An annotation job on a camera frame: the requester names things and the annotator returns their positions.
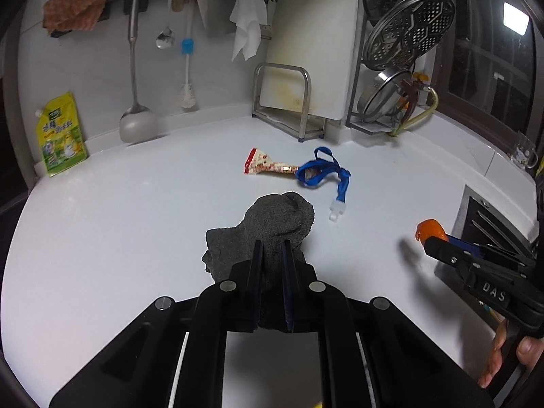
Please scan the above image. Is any yellow gas hose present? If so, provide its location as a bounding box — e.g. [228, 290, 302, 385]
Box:
[388, 72, 440, 137]

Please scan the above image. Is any orange patterned dishcloth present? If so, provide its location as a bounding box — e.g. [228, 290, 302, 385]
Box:
[42, 0, 107, 34]

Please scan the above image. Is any yellow green seasoning pouch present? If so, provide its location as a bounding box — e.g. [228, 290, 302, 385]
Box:
[36, 92, 88, 177]

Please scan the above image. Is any person's right hand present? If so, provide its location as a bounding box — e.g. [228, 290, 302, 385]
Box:
[477, 320, 544, 390]

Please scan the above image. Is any dark grey cloth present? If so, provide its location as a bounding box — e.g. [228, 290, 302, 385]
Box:
[202, 192, 315, 282]

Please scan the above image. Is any red white snack wrapper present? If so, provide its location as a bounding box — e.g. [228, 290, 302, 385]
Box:
[243, 148, 299, 175]

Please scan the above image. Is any blue white bottle brush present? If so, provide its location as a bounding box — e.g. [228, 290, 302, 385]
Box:
[180, 0, 197, 111]

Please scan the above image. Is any black kitchen sink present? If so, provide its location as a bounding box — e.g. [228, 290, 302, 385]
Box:
[452, 185, 538, 270]

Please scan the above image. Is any orange peel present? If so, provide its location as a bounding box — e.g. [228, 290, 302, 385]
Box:
[415, 219, 449, 245]

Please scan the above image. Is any clear glass mug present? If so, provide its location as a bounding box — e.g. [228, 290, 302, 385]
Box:
[510, 132, 539, 170]

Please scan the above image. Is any steel cutting board stand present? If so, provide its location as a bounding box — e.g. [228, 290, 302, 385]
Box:
[251, 62, 327, 143]

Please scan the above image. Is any white cutting board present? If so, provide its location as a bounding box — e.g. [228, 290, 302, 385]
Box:
[266, 0, 360, 121]

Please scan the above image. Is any blue lanyard strap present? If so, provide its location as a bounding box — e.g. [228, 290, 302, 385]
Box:
[295, 146, 352, 223]

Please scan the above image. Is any steel spatula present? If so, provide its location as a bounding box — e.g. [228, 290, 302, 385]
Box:
[119, 0, 158, 145]

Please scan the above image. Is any steel steamer plate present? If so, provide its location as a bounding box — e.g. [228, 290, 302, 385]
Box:
[361, 0, 456, 71]

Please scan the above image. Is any small steel spoon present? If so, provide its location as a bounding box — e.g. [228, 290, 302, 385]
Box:
[156, 0, 175, 50]

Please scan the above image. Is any steel lid rack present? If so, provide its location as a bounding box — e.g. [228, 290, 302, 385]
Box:
[345, 0, 456, 137]

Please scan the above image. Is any white hanging rag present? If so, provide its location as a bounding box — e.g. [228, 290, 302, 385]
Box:
[229, 0, 267, 61]

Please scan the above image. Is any glass pot lid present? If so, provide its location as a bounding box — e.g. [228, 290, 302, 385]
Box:
[357, 66, 411, 122]

